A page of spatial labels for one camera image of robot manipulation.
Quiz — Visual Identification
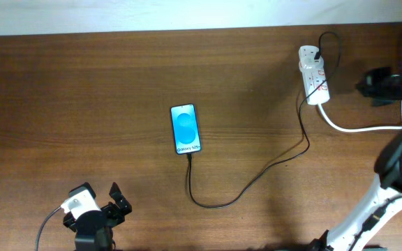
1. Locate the white power strip cord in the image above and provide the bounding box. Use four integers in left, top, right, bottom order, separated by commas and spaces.
317, 99, 402, 133

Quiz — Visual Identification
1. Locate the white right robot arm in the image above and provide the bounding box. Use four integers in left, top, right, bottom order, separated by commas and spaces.
307, 67, 402, 250

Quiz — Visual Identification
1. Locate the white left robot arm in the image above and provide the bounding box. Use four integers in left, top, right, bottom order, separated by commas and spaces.
61, 182, 132, 251

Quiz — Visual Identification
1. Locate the white power strip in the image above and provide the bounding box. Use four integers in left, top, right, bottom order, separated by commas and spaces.
299, 45, 330, 105

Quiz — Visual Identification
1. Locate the black charger cable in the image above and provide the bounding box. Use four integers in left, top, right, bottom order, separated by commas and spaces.
186, 31, 342, 209

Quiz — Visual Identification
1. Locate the white charger plug adapter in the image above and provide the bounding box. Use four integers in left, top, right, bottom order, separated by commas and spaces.
299, 55, 324, 73

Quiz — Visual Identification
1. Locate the blue Galaxy smartphone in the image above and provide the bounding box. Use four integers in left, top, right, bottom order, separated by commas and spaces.
170, 104, 202, 155

